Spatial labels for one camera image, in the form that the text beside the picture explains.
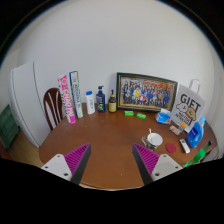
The amber pump bottle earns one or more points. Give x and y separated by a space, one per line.
112 102

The green small packet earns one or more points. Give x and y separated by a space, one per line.
141 116
128 113

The blue tissue pack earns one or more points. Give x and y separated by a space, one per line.
163 116

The small orange snack box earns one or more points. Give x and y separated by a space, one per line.
179 130

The white refrigerator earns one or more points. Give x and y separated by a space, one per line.
26 105

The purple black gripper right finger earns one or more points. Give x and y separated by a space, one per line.
152 166

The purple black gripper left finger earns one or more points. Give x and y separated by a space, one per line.
71 166

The white gift paper bag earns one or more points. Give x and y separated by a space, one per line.
188 106

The white blue tall box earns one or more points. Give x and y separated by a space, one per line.
75 90

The green plastic soda bottle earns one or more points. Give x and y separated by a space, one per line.
200 155

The blue detergent bottle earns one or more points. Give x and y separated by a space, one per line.
196 133

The white remote control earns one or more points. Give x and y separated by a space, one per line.
185 146

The green crate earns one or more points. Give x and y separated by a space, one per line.
8 127

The dark blue pump bottle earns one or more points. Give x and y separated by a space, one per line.
100 97

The framed group photo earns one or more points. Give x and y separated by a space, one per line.
144 93

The camouflage mug with white inside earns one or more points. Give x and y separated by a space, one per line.
152 141

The pink tall box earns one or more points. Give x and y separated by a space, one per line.
65 95

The right green small packet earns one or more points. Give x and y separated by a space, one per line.
141 116

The white lotion bottle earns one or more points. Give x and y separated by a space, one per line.
90 102

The red round coaster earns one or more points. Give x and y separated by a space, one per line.
170 147

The dark wooden chair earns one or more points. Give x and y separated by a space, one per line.
53 107

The left green small packet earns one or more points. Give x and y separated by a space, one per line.
128 113

